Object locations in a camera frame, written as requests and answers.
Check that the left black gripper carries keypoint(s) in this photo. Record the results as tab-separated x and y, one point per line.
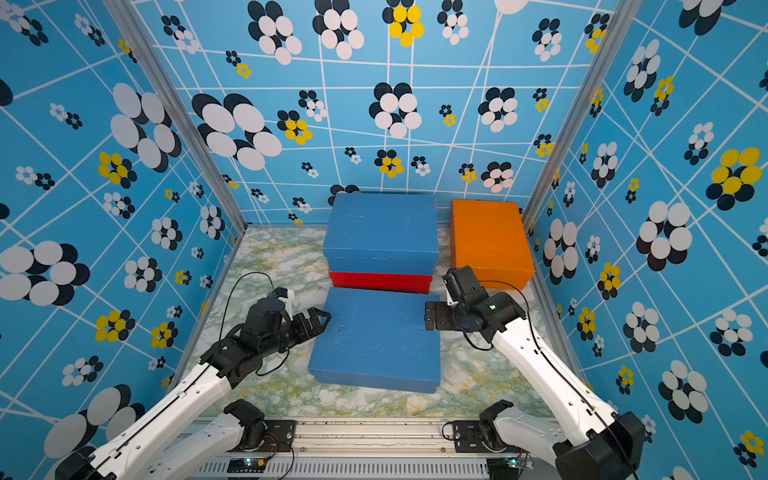
307	329

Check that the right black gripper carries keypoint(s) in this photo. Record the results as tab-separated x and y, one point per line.
441	321

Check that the blue shoebox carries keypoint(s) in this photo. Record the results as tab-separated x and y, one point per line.
383	233
377	339

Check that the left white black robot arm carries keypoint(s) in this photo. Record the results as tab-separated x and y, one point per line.
151	447

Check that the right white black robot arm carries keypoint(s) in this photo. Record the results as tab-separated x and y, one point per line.
587	438

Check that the red shoebox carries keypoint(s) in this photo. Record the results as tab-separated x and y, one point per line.
417	284

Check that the orange shoebox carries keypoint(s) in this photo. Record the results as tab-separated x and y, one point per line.
489	237

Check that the left green circuit board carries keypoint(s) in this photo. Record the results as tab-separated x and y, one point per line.
246	466

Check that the green circuit board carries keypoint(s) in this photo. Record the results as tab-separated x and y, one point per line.
506	469
246	466

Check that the right green circuit board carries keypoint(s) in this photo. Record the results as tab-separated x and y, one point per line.
506	469

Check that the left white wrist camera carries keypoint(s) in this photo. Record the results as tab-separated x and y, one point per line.
286	296

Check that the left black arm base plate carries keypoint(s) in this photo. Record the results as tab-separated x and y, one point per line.
269	436

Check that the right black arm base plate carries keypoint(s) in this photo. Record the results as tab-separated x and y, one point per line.
476	437

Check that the aluminium front rail frame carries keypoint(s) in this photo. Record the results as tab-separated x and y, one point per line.
365	449

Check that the right aluminium corner post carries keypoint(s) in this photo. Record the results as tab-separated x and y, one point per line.
621	21

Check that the aluminium corner post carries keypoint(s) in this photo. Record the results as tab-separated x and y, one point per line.
127	20
621	21

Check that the left aluminium corner post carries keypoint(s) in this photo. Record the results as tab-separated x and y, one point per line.
127	20

